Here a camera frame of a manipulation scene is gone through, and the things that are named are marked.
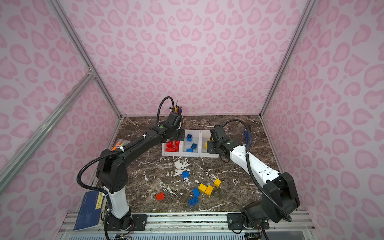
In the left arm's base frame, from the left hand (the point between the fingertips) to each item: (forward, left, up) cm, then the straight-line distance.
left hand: (183, 132), depth 89 cm
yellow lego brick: (-3, -14, -11) cm, 18 cm away
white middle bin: (-1, -4, -15) cm, 16 cm away
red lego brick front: (-31, +13, -17) cm, 38 cm away
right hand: (-9, -17, -1) cm, 19 cm away
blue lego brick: (+5, -3, -12) cm, 14 cm away
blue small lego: (-30, -7, -15) cm, 35 cm away
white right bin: (+6, -13, -13) cm, 20 cm away
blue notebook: (-39, +46, -14) cm, 62 cm away
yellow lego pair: (-26, -19, -14) cm, 35 cm away
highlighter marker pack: (+4, +47, -16) cm, 49 cm away
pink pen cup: (+23, +5, -4) cm, 24 cm away
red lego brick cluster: (0, +8, -15) cm, 17 cm away
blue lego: (-19, -1, -17) cm, 26 cm away
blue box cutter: (+7, -43, -16) cm, 46 cm away
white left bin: (-7, +13, -13) cm, 19 cm away
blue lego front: (-34, -5, -16) cm, 38 cm away
